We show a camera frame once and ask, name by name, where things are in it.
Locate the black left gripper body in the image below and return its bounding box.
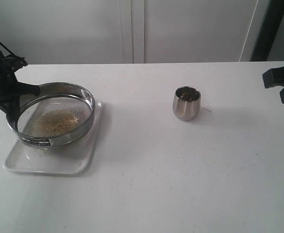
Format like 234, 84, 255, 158
0, 54, 19, 100

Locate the round stainless steel sieve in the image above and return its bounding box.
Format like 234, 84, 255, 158
14, 82, 96, 148

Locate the stainless steel cup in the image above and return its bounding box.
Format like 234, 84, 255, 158
172, 86, 201, 121

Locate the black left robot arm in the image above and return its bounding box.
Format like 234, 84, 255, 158
0, 42, 40, 130

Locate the yellow grain mixture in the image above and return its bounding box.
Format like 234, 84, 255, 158
33, 110, 79, 137

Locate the white cabinet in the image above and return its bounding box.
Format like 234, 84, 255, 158
0, 0, 269, 64

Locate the white plastic tray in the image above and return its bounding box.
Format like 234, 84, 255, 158
3, 100, 104, 176

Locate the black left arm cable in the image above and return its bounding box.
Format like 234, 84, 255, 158
0, 40, 28, 72

